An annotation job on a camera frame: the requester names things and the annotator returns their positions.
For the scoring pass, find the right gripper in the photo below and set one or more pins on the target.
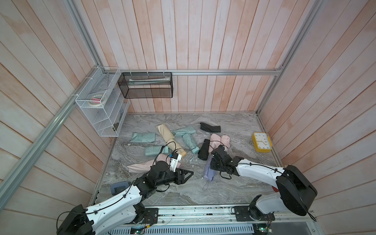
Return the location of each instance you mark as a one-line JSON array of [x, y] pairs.
[[212, 161]]

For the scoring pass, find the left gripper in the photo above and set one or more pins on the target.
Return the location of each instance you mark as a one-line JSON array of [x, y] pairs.
[[182, 180]]

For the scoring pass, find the pink sleeve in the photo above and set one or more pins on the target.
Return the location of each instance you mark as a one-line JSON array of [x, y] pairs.
[[141, 167], [215, 142]]

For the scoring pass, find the lavender umbrella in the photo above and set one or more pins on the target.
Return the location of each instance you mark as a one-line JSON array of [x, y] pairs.
[[208, 173]]

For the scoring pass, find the black umbrella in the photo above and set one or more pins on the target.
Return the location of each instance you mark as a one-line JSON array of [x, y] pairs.
[[204, 150]]

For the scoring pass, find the mint green umbrella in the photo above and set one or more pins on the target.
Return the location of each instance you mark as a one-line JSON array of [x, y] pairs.
[[153, 151], [190, 143]]

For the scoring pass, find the beige umbrella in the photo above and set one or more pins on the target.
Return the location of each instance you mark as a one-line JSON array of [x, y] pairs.
[[176, 147]]

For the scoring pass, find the black sleeve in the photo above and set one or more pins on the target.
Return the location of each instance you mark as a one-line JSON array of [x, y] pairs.
[[209, 128]]

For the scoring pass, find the mint green sleeve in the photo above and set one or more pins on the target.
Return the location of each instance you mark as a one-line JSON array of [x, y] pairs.
[[184, 130], [143, 137]]

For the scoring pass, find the pink umbrella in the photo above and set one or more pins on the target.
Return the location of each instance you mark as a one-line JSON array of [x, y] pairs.
[[225, 141], [175, 164]]

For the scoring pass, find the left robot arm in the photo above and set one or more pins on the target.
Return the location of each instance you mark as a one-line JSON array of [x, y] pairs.
[[123, 208]]

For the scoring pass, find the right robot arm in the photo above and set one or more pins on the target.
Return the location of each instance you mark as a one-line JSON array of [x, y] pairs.
[[293, 191]]

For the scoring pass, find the yellow alarm clock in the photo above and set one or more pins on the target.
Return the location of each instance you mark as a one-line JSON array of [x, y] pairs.
[[261, 142]]

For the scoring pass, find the blue phone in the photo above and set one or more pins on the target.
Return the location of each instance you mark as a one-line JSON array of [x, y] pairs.
[[119, 187]]

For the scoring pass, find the black mesh basket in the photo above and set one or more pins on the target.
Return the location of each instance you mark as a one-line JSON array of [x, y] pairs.
[[146, 85]]

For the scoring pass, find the tape roll on shelf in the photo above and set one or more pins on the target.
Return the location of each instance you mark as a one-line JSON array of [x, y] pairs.
[[97, 100]]

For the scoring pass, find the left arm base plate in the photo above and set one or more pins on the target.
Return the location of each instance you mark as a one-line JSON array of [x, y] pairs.
[[146, 216]]

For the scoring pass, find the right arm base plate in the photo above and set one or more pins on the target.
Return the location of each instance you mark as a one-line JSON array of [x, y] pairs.
[[248, 213]]

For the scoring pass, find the white wire shelf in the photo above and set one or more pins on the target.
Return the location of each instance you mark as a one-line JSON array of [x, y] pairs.
[[108, 119]]

